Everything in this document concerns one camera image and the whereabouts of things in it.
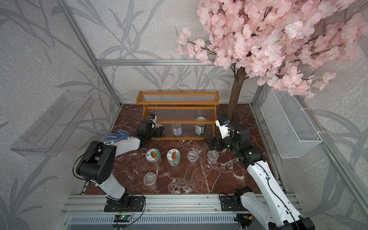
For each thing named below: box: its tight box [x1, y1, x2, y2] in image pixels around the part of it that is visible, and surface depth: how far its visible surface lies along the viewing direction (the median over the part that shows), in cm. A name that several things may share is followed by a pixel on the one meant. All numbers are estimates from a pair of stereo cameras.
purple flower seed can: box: [171, 123, 184, 137], surface depth 98 cm
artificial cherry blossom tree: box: [177, 0, 368, 120], surface depth 52 cm
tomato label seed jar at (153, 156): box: [145, 148, 161, 166], surface depth 84 cm
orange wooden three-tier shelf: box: [136, 91, 220, 141], surface depth 107 cm
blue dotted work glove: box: [104, 129, 131, 142], surface depth 103 cm
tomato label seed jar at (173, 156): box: [166, 148, 181, 167], surface depth 84 cm
